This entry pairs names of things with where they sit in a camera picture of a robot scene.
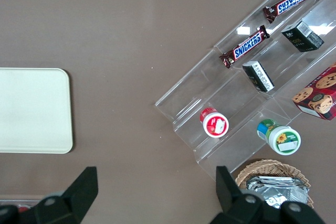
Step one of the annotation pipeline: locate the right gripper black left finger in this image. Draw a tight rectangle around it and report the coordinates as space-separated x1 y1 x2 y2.
34 166 99 224

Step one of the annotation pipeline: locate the red jar with white lid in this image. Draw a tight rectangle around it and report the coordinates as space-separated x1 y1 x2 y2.
199 107 230 138

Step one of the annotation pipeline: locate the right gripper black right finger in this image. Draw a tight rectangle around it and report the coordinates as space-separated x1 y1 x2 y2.
209 166 283 224

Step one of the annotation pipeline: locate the silver foil packet stack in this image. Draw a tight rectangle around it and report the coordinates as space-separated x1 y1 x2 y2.
245 175 309 209

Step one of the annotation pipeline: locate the cream rectangular tray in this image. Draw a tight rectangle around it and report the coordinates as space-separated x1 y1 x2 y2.
0 68 74 154

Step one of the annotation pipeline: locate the red chocolate chip cookie box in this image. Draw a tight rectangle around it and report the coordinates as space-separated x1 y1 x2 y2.
291 62 336 122

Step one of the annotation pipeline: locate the Snickers chocolate bar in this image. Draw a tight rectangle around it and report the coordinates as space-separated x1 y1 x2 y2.
262 0 321 24
219 25 270 69

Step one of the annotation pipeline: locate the clear acrylic bottle rack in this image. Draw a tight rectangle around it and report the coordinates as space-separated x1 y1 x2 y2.
0 195 44 210

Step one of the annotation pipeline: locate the green jar with sunflower lid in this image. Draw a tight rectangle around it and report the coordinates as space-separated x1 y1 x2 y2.
256 119 302 156

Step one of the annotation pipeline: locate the light wicker basket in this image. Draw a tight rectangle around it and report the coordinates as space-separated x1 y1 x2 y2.
235 158 314 209

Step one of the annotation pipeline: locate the clear acrylic stepped stand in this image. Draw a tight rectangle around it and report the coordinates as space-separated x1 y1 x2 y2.
154 0 336 183

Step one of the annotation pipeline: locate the small black box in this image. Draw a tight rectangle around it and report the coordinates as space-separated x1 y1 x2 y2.
280 20 325 53
241 60 276 93

